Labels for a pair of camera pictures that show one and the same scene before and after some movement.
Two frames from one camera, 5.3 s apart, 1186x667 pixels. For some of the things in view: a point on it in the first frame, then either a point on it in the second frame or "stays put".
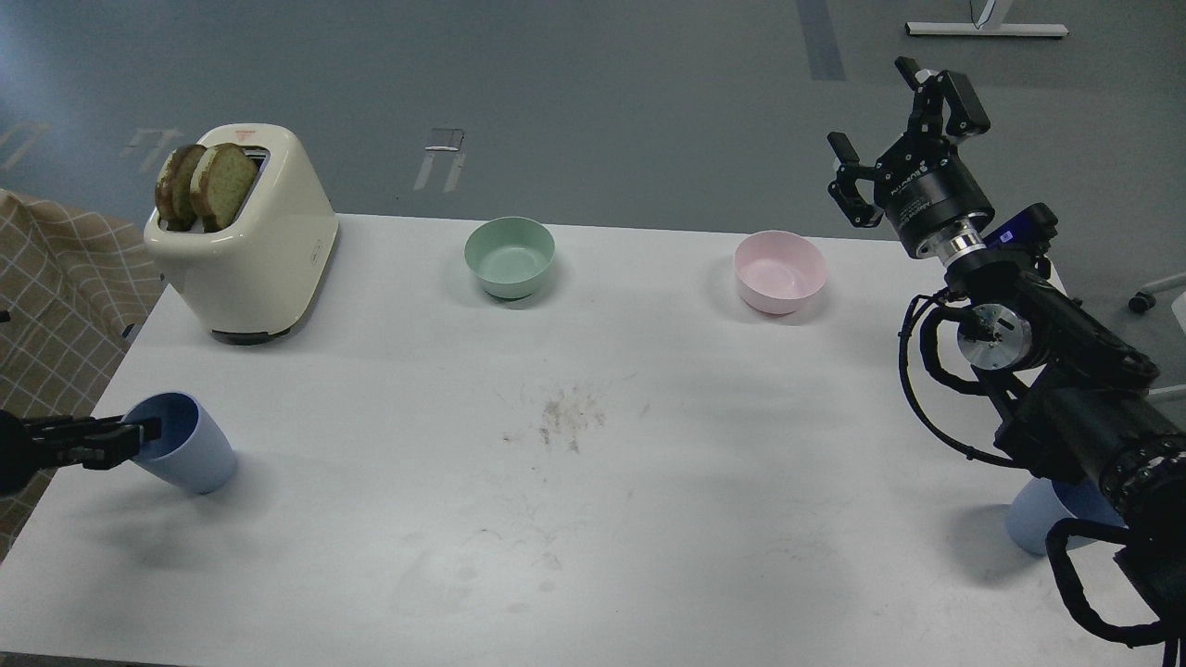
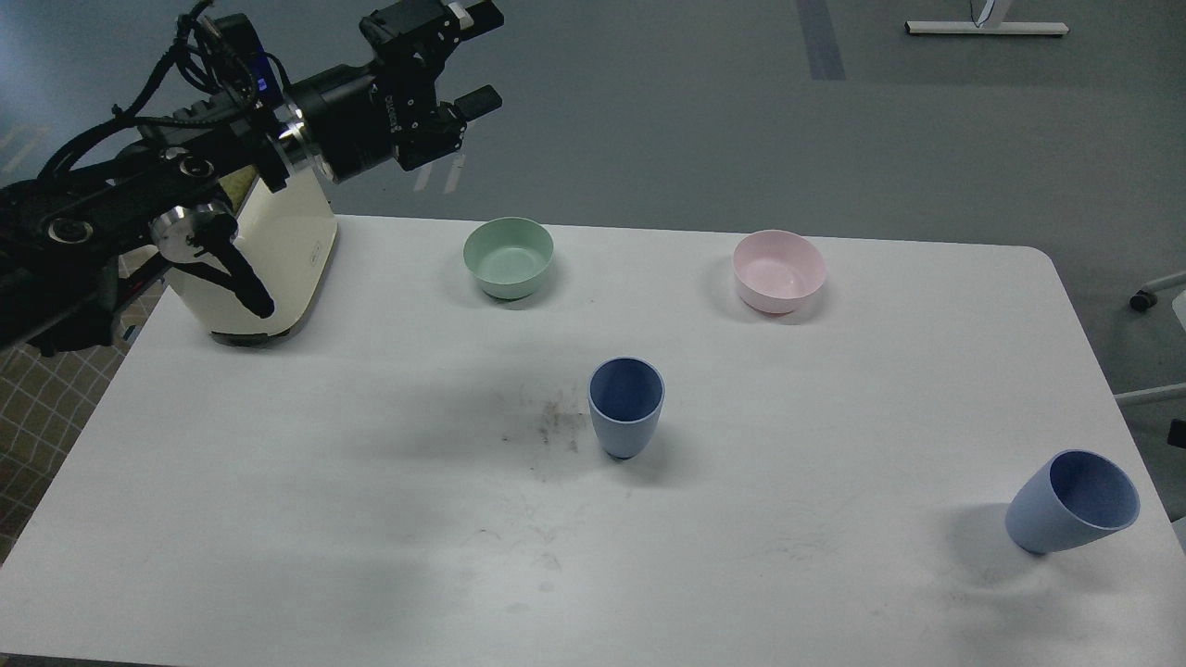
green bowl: [510, 255] stays put
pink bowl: [775, 270] stays put
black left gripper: [97, 444] → [359, 117]
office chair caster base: [1144, 298] stays put
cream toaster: [248, 283] stays put
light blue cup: [191, 453] → [626, 396]
